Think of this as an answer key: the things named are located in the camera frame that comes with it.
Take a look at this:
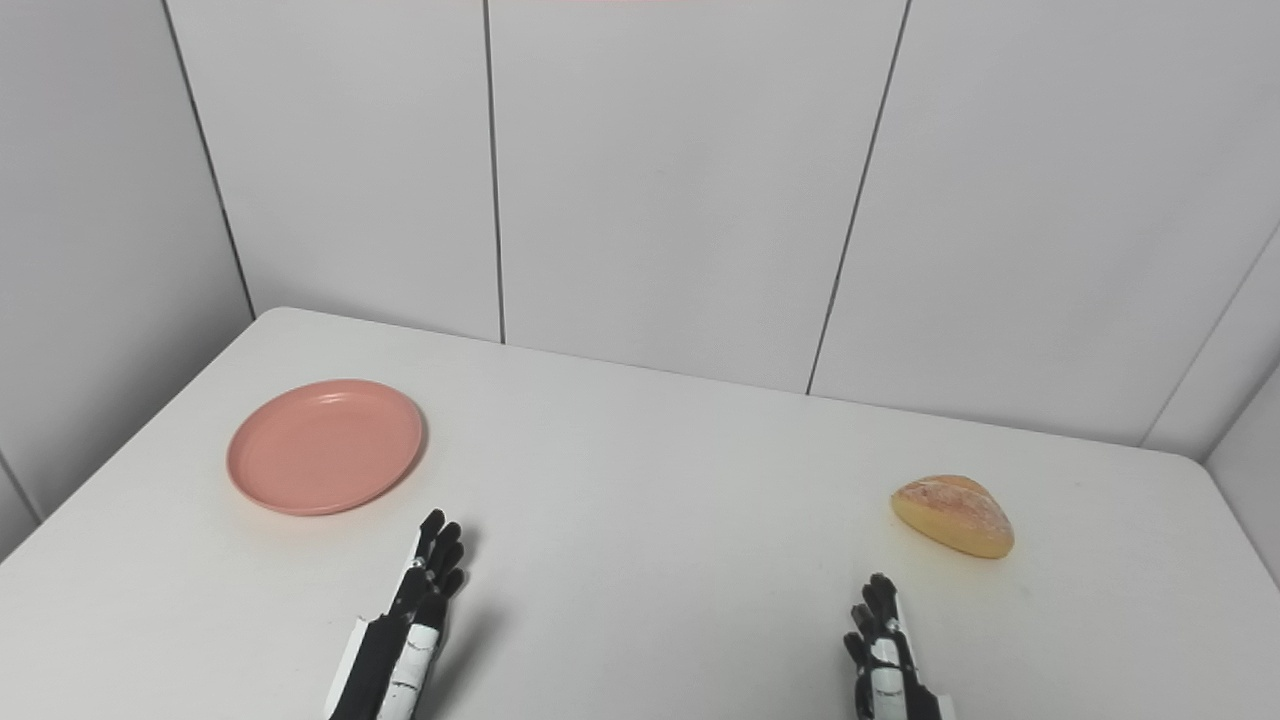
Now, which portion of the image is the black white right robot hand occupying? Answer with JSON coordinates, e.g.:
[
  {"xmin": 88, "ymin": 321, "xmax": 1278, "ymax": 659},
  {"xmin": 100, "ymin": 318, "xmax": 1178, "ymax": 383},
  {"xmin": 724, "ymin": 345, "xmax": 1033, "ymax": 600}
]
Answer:
[{"xmin": 843, "ymin": 572, "xmax": 957, "ymax": 720}]

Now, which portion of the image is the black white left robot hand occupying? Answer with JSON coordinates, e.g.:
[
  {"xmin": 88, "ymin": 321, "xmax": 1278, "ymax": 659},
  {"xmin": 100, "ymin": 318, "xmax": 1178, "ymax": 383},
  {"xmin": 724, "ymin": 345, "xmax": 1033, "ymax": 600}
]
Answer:
[{"xmin": 325, "ymin": 508, "xmax": 468, "ymax": 720}]

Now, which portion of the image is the golden bread roll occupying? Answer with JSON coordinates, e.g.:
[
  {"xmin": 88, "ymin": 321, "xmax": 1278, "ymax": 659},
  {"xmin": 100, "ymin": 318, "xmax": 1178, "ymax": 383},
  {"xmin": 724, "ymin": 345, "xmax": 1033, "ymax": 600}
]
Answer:
[{"xmin": 889, "ymin": 473, "xmax": 1016, "ymax": 560}]

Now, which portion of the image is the pink round plate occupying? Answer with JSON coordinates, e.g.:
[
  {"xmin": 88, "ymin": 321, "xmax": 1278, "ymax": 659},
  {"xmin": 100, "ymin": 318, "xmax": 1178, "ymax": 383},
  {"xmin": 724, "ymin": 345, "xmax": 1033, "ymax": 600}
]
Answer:
[{"xmin": 226, "ymin": 378, "xmax": 427, "ymax": 518}]

